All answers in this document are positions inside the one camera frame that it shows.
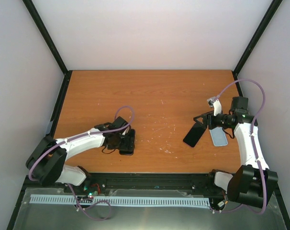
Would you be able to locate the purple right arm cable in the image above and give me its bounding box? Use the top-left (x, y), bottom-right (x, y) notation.
top-left (209, 79), bottom-right (268, 214)

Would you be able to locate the light blue slotted cable duct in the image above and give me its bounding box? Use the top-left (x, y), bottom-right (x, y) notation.
top-left (29, 195), bottom-right (210, 209)

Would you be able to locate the black frame post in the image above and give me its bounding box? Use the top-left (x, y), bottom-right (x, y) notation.
top-left (233, 0), bottom-right (283, 77)
top-left (22, 0), bottom-right (68, 75)

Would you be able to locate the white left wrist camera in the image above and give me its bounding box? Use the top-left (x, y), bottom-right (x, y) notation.
top-left (122, 126), bottom-right (131, 136)

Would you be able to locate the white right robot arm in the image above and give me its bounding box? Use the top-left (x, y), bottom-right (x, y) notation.
top-left (194, 96), bottom-right (278, 208)

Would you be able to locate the metal front plate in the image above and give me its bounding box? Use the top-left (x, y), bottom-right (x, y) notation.
top-left (9, 188), bottom-right (290, 230)

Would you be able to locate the black right frame post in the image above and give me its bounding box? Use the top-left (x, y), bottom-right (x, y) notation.
top-left (233, 0), bottom-right (283, 77)

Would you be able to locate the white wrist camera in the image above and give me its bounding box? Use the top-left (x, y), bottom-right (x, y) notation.
top-left (207, 96), bottom-right (223, 116)
top-left (122, 126), bottom-right (131, 136)

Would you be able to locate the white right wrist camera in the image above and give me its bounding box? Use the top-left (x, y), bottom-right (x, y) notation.
top-left (207, 96), bottom-right (223, 116)

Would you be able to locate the pink phone black screen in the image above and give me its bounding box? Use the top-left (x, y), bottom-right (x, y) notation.
top-left (183, 123), bottom-right (207, 148)

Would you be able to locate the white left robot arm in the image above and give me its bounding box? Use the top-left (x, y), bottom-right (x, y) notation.
top-left (25, 116), bottom-right (135, 193)

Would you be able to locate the black left frame post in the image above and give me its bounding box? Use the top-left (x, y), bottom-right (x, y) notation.
top-left (22, 0), bottom-right (68, 75)

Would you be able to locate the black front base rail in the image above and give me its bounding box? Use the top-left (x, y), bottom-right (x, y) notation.
top-left (25, 172), bottom-right (234, 195)

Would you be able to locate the black left table rail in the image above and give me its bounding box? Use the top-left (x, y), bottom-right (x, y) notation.
top-left (34, 70), bottom-right (73, 175)

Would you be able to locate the light blue phone case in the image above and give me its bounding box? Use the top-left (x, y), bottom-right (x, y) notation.
top-left (209, 127), bottom-right (228, 147)

